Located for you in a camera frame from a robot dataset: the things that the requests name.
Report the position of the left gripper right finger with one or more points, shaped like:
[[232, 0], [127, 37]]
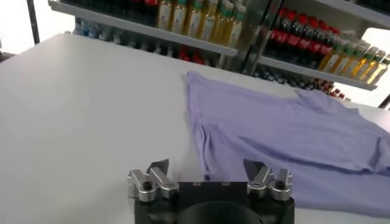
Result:
[[262, 179]]

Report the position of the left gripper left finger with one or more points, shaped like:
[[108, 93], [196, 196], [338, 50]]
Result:
[[143, 182]]

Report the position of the purple t-shirt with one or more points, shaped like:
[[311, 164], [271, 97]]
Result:
[[274, 137]]

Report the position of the metal shelf rack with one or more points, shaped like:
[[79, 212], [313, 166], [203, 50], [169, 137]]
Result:
[[304, 71], [146, 29]]

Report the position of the yellow juice bottle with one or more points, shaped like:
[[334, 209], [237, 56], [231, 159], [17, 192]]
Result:
[[164, 13], [179, 15], [221, 25], [362, 66], [372, 69], [208, 21], [194, 18], [331, 58], [342, 61], [235, 29], [381, 72], [352, 64]]

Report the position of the black pole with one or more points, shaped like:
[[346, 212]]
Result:
[[385, 102], [33, 21]]

